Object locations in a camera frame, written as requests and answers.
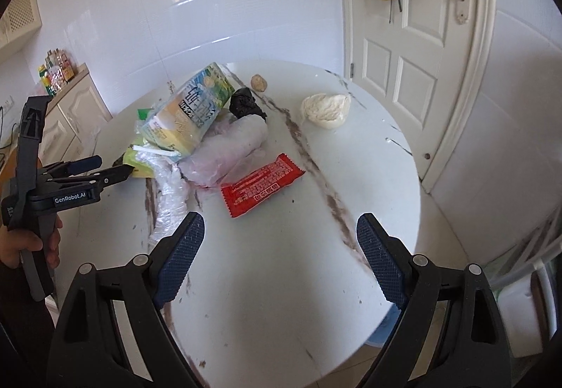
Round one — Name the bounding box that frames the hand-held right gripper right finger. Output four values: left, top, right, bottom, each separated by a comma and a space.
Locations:
357, 213, 512, 388

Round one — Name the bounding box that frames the clear crumpled plastic bag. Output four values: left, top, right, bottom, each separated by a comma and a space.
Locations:
149, 155, 194, 246

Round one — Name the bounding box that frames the yellow green bottle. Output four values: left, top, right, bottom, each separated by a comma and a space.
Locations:
37, 65, 55, 96

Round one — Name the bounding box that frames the cream lattice upper cabinet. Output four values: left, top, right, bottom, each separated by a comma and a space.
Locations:
0, 0, 42, 48

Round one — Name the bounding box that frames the person's left hand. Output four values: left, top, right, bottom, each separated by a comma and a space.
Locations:
0, 217, 62, 270

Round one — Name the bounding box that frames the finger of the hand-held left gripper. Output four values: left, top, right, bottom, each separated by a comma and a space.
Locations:
48, 164, 133, 190
41, 155, 103, 176

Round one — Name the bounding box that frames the person's left forearm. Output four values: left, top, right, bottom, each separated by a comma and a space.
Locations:
0, 258, 58, 388

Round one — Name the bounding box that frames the crumpled black plastic bag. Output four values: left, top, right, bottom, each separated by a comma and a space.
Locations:
229, 87, 268, 121

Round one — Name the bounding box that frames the red snack wrapper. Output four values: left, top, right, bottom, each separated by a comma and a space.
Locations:
220, 153, 306, 219

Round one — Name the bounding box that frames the green snack packet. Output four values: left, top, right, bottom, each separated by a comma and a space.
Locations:
123, 146, 153, 179

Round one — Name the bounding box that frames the white crumpled tissue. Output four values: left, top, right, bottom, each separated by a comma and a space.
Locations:
301, 93, 351, 130

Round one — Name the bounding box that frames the green yellow milk carton pack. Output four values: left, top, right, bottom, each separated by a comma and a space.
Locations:
141, 62, 235, 158

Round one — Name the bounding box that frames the cream lower cabinet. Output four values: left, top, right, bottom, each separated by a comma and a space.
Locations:
0, 63, 112, 178

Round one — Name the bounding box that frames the white panel door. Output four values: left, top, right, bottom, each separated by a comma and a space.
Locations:
342, 0, 488, 191

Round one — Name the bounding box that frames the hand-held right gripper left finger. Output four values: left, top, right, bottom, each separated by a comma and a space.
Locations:
46, 212, 205, 388

